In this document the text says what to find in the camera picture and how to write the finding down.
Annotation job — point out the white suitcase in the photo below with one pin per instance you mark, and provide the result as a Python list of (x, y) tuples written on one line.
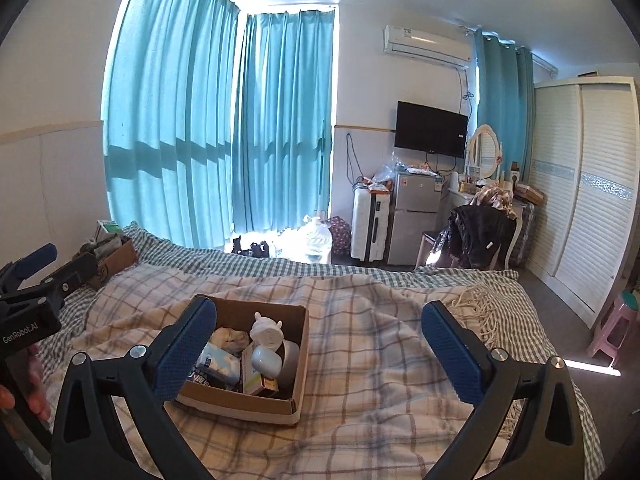
[(365, 227)]

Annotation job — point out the white bear-shaped bottle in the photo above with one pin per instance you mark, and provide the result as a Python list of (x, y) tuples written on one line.
[(267, 330)]

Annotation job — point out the narrow blue curtain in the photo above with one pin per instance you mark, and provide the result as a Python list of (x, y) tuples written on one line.
[(282, 120)]

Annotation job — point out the white slatted wardrobe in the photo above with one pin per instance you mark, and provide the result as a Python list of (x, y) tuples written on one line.
[(585, 200)]

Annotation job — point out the wide blue curtain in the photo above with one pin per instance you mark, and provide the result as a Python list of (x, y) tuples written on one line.
[(165, 110)]

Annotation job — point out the oval white-framed mirror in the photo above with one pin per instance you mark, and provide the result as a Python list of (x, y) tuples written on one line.
[(485, 150)]

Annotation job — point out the silver fridge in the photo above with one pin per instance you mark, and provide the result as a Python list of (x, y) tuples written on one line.
[(415, 220)]

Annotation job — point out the black jacket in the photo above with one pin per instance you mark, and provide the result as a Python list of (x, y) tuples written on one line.
[(480, 237)]

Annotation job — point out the dark patterned bag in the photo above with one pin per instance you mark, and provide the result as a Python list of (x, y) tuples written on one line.
[(340, 234)]

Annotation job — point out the clear tape roll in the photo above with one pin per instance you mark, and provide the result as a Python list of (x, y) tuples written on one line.
[(291, 360)]

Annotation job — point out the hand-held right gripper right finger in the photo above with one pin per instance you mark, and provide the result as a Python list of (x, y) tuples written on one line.
[(450, 360)]

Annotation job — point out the green white carton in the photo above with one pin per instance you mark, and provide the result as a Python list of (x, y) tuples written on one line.
[(107, 231)]

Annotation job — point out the floral cloth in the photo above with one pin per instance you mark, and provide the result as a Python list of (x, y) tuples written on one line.
[(495, 200)]

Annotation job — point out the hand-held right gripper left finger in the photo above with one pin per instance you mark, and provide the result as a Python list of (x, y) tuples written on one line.
[(185, 355)]

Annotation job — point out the flat cardboard box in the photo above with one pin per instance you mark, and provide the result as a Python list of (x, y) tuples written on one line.
[(529, 194)]

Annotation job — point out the white air conditioner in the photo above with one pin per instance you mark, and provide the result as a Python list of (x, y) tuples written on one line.
[(425, 42)]

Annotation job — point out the small brown cardboard box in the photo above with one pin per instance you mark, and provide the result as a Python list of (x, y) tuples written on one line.
[(122, 260)]

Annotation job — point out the brown chair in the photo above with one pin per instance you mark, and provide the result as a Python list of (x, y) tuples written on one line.
[(430, 242)]

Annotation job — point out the clear plastic bag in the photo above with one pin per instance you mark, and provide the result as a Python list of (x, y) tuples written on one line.
[(389, 170)]

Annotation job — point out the clear water jug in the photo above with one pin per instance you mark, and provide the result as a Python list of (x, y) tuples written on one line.
[(316, 240)]

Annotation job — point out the silver suitcase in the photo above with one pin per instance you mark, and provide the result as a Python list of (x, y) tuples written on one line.
[(524, 232)]

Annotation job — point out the plaid blanket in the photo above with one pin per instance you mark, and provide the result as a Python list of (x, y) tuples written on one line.
[(360, 340)]

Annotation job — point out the blue white tissue pack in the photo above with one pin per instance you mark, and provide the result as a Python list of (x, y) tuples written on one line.
[(220, 364)]

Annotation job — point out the pink plastic stool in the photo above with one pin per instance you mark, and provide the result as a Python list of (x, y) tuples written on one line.
[(612, 327)]

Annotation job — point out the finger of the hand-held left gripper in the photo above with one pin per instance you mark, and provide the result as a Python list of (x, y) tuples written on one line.
[(70, 275), (32, 261)]

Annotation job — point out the blue curtain beside wardrobe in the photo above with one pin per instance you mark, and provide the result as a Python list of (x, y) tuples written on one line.
[(502, 110)]

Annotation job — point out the orange box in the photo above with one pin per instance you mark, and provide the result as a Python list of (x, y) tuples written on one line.
[(375, 187)]

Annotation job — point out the person's left hand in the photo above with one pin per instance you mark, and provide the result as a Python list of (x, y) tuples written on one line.
[(39, 390)]

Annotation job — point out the black wall television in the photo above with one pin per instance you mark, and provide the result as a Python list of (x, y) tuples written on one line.
[(430, 130)]

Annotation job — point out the white cloth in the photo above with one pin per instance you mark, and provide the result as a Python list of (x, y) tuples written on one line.
[(230, 340)]

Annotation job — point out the green checked bed sheet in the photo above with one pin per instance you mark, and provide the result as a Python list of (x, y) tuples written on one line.
[(310, 266)]

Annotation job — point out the black shoe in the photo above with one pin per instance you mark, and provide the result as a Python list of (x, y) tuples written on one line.
[(259, 249), (238, 246)]

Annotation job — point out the white rounded case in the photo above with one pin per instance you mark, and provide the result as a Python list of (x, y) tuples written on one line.
[(266, 360)]

